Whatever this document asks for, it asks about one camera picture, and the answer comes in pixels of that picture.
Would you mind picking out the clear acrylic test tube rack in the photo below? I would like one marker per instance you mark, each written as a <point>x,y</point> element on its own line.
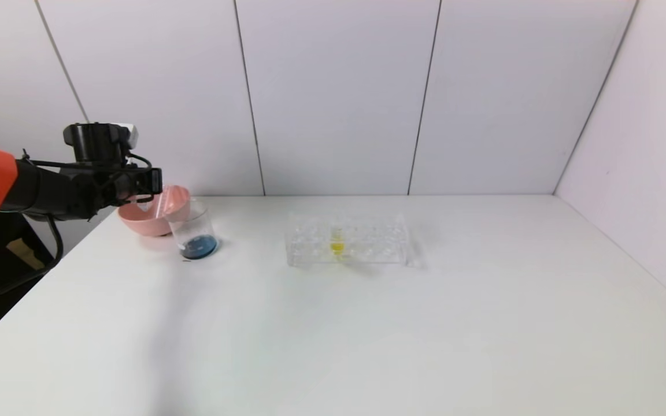
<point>367,248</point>

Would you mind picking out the red pigment test tube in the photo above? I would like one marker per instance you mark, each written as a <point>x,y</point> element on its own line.
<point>165,201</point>

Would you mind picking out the blue pigment test tube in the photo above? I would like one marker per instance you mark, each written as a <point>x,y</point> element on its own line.
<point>147,203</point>

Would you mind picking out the clear glass beaker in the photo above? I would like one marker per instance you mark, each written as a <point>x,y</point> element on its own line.
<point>199,247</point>

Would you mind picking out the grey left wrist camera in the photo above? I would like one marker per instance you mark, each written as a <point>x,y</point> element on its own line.
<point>128,132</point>

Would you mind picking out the yellow pigment test tube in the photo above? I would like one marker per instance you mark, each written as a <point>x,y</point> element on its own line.
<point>337,246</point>

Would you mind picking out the pink bowl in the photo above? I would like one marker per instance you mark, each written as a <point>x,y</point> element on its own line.
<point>145,222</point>

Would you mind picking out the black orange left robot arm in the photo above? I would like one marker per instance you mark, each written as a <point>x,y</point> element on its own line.
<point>50,190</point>

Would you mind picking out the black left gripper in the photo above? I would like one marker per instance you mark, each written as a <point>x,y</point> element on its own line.
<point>154,180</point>

